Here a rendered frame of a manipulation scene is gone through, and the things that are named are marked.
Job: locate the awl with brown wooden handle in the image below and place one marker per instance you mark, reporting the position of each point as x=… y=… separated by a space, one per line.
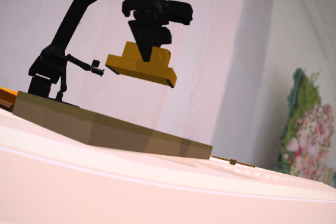
x=6 y=105

